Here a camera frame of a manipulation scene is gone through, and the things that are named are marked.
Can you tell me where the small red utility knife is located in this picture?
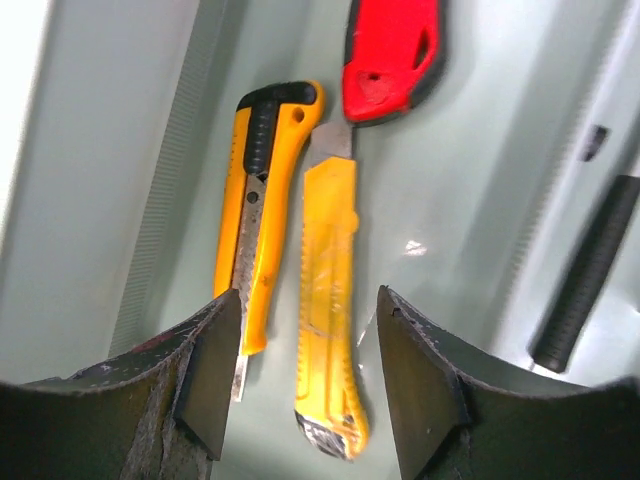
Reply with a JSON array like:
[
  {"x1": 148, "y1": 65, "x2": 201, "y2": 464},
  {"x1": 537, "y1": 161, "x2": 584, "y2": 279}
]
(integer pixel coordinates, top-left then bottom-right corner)
[{"x1": 341, "y1": 0, "x2": 448, "y2": 127}]

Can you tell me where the black handle hammer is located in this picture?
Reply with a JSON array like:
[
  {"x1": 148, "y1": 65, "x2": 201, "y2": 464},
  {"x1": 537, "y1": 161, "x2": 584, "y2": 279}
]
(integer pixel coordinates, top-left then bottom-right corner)
[{"x1": 531, "y1": 174, "x2": 639, "y2": 373}]

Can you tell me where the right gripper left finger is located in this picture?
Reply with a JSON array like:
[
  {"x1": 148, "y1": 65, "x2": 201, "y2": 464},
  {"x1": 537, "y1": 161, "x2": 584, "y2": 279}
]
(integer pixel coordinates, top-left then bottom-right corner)
[{"x1": 1, "y1": 290, "x2": 241, "y2": 479}]

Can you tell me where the yellow utility knife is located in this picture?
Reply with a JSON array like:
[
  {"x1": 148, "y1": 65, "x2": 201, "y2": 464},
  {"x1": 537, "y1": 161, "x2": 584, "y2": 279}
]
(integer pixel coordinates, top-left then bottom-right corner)
[{"x1": 294, "y1": 120, "x2": 369, "y2": 461}]

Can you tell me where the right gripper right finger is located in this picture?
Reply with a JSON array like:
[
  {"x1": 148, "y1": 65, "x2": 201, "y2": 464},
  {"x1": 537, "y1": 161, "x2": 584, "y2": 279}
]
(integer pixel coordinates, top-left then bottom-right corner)
[{"x1": 376, "y1": 286, "x2": 639, "y2": 479}]

